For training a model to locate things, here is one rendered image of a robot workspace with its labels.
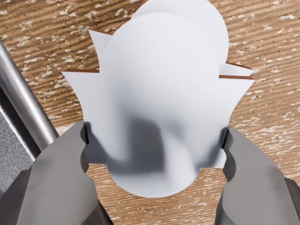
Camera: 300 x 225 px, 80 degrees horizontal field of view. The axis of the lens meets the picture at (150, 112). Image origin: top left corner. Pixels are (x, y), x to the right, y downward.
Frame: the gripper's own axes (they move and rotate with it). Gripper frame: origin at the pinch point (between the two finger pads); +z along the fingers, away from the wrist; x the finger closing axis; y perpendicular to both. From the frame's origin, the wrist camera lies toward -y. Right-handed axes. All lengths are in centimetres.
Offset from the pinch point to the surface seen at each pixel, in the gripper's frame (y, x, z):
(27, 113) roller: 3.9, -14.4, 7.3
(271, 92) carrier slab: -0.6, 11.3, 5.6
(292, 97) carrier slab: -0.1, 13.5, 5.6
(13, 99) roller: 2.2, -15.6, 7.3
